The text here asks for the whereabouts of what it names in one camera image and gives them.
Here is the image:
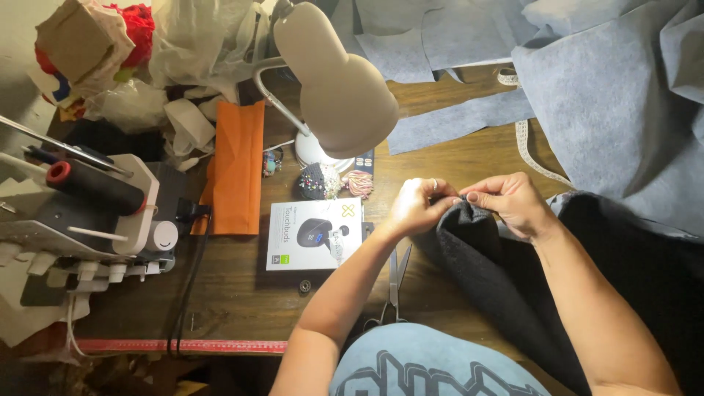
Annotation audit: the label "person's right hand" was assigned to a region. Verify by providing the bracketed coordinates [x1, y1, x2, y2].
[459, 172, 556, 243]

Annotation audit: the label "person's left hand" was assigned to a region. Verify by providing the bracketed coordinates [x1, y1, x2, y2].
[386, 177, 464, 238]

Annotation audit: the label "black knit fabric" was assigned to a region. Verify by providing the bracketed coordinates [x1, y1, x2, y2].
[412, 191, 704, 396]

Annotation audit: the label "pink thread tassel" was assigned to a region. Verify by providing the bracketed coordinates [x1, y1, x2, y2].
[342, 170, 375, 199]

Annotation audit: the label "white measuring tape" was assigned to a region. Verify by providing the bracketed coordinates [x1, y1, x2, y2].
[498, 68, 574, 188]

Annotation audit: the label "silver scissors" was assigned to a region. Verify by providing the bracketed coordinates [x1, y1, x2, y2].
[364, 244, 413, 331]

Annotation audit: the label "black beaded pincushion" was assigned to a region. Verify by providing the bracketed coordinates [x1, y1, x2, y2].
[298, 162, 343, 201]

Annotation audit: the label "white earbuds box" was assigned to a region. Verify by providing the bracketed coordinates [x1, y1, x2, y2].
[266, 197, 364, 271]

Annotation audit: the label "grey desk lamp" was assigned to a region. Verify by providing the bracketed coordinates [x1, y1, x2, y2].
[252, 0, 400, 172]

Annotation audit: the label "person's light blue shirt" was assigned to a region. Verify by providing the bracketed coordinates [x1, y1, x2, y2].
[329, 322, 552, 396]

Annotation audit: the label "grey felt fabric sheets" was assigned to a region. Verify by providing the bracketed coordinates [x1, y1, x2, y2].
[330, 0, 704, 238]

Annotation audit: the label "orange folded fabric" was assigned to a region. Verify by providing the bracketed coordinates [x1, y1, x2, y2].
[190, 100, 266, 236]

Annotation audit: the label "red ruler strip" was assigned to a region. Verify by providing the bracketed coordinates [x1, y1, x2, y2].
[76, 339, 288, 354]

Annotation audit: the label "heap of bags and fabrics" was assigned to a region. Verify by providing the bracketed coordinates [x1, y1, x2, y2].
[26, 0, 271, 172]

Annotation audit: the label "white serger sewing machine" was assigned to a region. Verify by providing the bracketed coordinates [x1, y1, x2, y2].
[0, 114, 179, 309]

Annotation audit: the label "colourful bead keychain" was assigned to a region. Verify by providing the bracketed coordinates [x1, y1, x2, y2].
[262, 150, 283, 177]

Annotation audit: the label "black power cable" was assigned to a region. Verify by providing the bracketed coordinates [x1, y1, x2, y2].
[166, 199, 212, 355]

